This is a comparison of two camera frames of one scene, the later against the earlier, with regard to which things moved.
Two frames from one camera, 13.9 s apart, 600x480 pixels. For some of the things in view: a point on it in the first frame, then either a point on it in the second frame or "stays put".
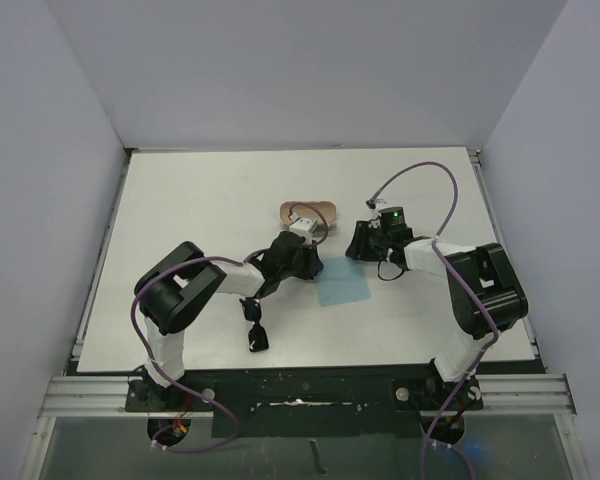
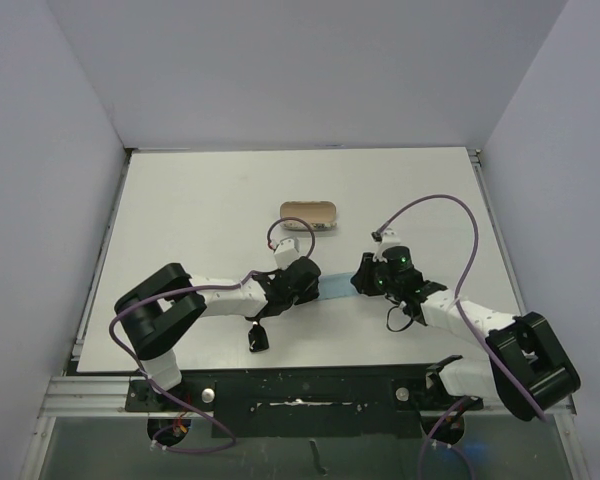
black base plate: (311, 402) stays put
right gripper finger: (366, 242) to (364, 280)
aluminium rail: (108, 397) stays put
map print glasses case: (323, 212) stays put
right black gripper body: (387, 239) to (385, 284)
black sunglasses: (257, 336) stays put
